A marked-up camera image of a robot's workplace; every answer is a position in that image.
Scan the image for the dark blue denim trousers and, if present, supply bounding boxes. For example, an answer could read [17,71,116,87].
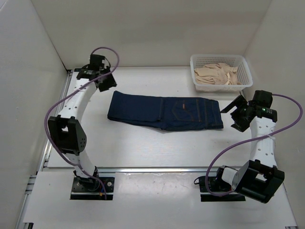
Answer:
[107,91,224,131]

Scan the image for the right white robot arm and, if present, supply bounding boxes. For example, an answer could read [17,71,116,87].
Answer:
[214,90,285,203]

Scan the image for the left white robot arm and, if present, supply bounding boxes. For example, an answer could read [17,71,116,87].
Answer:
[47,54,117,191]

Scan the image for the beige trousers in basket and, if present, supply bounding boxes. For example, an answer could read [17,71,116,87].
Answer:
[194,62,241,85]

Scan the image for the white plastic basket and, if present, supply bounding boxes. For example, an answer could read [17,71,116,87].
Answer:
[190,54,253,92]

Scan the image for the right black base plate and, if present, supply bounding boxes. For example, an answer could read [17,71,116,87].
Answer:
[194,175,246,202]

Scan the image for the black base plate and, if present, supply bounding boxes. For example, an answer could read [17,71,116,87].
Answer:
[70,177,115,201]
[194,175,246,202]

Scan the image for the aluminium front rail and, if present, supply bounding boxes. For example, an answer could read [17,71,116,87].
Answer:
[98,167,208,173]

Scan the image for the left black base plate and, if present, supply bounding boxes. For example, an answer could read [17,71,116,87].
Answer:
[70,177,115,201]

